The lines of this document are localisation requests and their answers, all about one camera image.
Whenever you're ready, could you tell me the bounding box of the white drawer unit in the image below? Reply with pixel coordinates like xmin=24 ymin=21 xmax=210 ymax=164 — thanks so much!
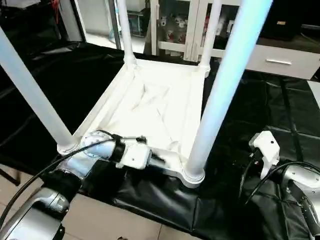
xmin=244 ymin=43 xmax=320 ymax=81

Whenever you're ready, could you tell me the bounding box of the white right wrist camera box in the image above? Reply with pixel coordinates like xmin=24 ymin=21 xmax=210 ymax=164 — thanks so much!
xmin=248 ymin=130 xmax=281 ymax=180

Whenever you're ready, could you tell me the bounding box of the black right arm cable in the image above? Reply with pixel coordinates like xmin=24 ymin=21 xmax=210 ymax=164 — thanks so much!
xmin=238 ymin=149 xmax=320 ymax=207

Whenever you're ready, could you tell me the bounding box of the black speaker box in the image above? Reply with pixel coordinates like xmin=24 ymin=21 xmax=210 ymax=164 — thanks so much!
xmin=264 ymin=0 xmax=302 ymax=41

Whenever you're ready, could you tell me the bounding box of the black metal table leg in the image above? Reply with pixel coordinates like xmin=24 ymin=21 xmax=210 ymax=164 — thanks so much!
xmin=0 ymin=169 xmax=21 ymax=187

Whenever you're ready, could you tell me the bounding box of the white glass door cabinet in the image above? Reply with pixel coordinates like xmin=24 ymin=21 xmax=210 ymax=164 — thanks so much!
xmin=149 ymin=0 xmax=242 ymax=64

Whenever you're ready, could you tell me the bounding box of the white plastic table top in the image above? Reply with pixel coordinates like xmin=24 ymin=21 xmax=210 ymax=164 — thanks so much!
xmin=56 ymin=57 xmax=209 ymax=189

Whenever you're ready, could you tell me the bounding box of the black table mat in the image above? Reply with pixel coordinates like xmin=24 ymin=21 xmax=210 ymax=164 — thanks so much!
xmin=0 ymin=41 xmax=320 ymax=240

